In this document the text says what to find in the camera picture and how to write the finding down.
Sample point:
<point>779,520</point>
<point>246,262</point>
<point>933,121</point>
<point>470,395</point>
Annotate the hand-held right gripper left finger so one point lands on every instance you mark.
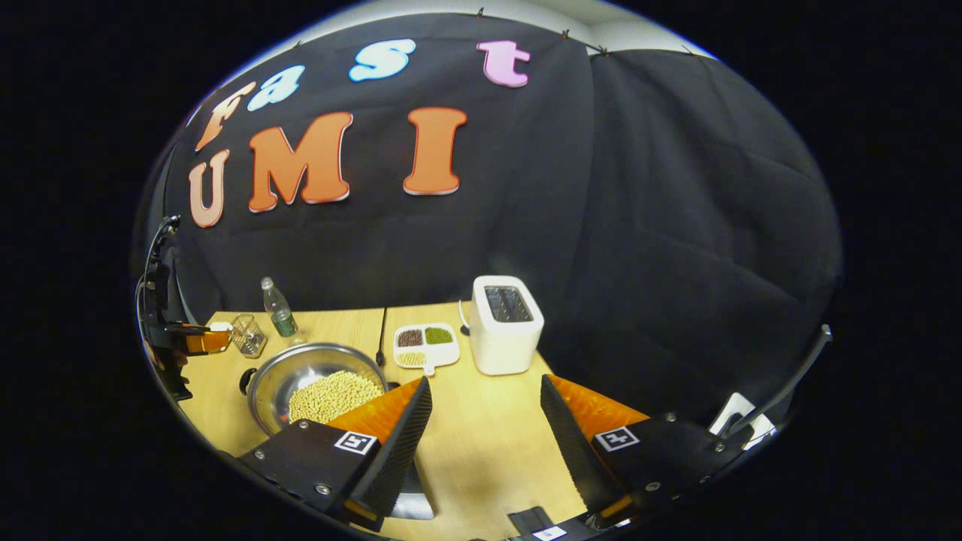
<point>398,458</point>

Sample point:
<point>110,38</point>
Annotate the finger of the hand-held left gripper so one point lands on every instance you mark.
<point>203,340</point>

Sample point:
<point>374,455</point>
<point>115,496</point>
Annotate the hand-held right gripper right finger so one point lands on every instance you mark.
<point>579,451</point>

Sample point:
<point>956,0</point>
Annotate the black induction cooktop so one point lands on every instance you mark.
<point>415,500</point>

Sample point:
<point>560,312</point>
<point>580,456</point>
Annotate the clear plastic bottle green label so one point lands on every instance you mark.
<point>282,319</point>

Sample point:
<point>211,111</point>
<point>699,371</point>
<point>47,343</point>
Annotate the black box with white label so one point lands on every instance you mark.
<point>530,520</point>

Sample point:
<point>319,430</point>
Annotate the pile of soybeans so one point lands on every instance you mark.
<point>331,398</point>

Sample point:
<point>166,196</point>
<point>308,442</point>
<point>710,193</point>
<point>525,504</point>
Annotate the white divided tray with beans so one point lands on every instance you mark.
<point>449,353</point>

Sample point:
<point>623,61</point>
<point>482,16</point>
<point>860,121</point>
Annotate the white toaster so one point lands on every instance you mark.
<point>503,346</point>

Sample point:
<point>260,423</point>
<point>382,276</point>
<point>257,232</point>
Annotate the black chair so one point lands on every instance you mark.
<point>789,383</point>

